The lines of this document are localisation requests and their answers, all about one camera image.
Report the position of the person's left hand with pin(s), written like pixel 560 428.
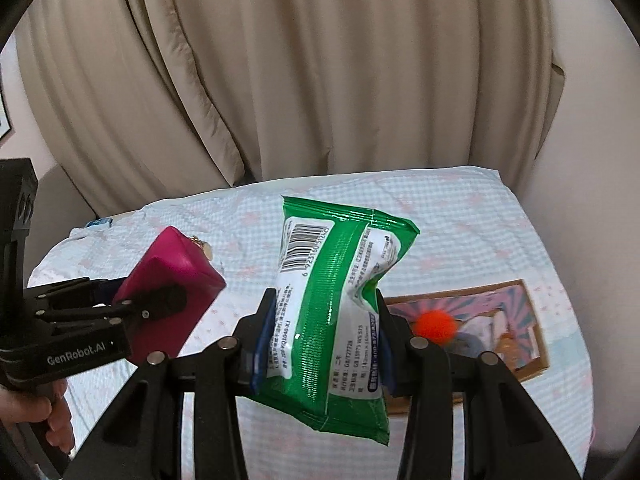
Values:
pixel 16 407

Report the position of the green wet wipes pack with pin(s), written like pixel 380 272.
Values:
pixel 324 364

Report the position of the grey cloth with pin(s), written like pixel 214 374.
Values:
pixel 488 327

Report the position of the orange plush strawberry toy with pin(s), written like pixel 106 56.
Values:
pixel 435 325

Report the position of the beige curtain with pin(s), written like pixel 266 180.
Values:
pixel 140 100

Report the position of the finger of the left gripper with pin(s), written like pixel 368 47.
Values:
pixel 133 309
pixel 75 291

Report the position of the magenta pouch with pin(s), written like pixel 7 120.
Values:
pixel 172 259

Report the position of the pink patterned cardboard box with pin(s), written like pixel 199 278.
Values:
pixel 512 298

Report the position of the framed picture on wall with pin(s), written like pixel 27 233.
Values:
pixel 5 121

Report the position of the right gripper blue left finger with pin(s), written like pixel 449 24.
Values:
pixel 139 435

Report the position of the brown plush toy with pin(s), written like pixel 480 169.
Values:
pixel 508 350

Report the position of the small blue item on bed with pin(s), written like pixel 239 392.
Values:
pixel 101 223

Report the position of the dark grey fuzzy sock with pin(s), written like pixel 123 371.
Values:
pixel 466 345

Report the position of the light blue checkered bedspread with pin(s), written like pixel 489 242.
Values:
pixel 473 233

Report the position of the beige headboard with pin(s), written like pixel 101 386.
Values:
pixel 59 207

